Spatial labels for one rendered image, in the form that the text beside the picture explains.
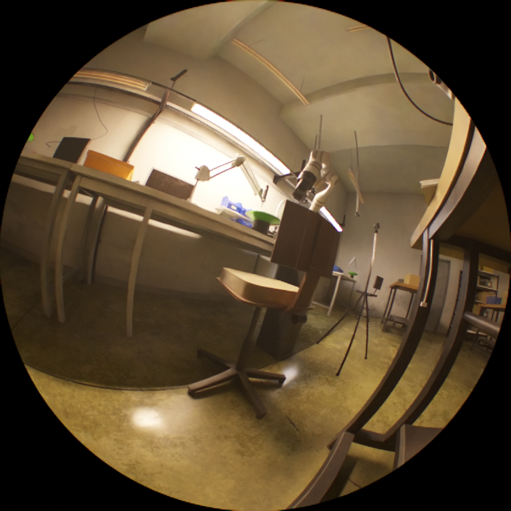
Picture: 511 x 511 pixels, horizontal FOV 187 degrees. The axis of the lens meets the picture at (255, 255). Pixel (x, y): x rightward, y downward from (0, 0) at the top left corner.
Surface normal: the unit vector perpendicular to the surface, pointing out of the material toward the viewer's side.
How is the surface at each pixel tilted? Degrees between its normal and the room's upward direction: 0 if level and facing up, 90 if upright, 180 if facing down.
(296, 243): 90
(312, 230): 90
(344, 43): 180
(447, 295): 90
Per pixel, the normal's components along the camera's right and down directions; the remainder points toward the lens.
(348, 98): -0.26, 0.96
